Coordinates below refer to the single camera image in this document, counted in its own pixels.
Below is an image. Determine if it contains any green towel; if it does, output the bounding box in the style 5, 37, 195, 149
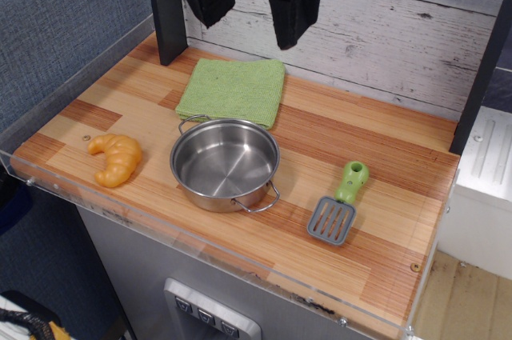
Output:
175, 58, 286, 130

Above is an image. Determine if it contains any stainless steel pot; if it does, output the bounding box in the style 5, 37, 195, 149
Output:
170, 114, 281, 214

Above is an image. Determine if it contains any orange plastic croissant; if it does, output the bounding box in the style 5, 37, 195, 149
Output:
87, 134, 142, 188

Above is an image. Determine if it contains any green grey toy spatula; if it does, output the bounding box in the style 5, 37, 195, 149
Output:
306, 161, 370, 246

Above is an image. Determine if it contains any clear acrylic table guard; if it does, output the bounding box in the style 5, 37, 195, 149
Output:
1, 19, 458, 339

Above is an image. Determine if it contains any white aluminium side block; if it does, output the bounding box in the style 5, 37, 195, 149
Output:
457, 106, 511, 202

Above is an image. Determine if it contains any silver button control panel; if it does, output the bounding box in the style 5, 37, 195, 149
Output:
163, 278, 262, 339

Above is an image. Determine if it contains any yellow black object bottom left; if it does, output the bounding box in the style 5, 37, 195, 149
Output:
1, 308, 71, 340

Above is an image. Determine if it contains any black left vertical post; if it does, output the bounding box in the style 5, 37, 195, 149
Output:
151, 0, 188, 66

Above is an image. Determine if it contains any black vertical post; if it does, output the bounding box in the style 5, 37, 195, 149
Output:
449, 0, 511, 155
151, 0, 188, 66

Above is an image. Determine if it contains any black right vertical post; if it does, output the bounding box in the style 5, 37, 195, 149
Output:
449, 0, 511, 155

